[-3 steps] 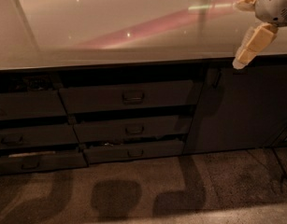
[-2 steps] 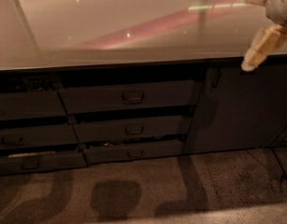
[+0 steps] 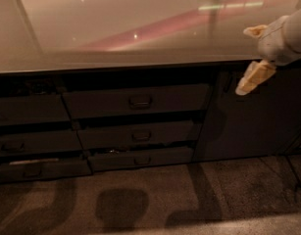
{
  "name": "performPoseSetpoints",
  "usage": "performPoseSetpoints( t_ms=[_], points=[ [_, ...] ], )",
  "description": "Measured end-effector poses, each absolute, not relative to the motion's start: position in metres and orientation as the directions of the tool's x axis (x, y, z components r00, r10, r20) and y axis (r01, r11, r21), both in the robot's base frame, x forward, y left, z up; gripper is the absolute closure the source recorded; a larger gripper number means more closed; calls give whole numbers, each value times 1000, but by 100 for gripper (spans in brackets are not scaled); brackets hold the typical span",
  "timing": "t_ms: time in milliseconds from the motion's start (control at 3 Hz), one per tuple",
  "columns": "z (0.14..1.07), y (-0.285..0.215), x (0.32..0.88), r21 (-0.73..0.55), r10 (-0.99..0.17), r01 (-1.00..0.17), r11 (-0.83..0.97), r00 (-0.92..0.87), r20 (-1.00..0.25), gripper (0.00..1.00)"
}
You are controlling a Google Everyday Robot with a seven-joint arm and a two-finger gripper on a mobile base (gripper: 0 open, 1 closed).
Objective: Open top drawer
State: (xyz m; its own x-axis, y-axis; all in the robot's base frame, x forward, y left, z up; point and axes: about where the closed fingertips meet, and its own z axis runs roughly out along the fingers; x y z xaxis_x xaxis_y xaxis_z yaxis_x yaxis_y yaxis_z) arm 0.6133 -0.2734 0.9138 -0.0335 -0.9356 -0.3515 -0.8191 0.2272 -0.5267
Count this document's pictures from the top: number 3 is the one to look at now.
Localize dark cabinet door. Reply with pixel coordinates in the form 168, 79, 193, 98
193, 68, 301, 161

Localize dark metal stand legs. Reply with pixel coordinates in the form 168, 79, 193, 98
277, 128, 301, 202

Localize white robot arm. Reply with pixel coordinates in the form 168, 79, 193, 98
235, 9, 301, 96

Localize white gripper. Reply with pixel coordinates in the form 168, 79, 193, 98
235, 15, 301, 96

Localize dark drawer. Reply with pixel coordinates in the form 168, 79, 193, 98
77, 120, 201, 150
88, 147, 193, 171
0, 130, 81, 157
0, 95, 69, 126
63, 84, 210, 118
0, 158, 91, 184

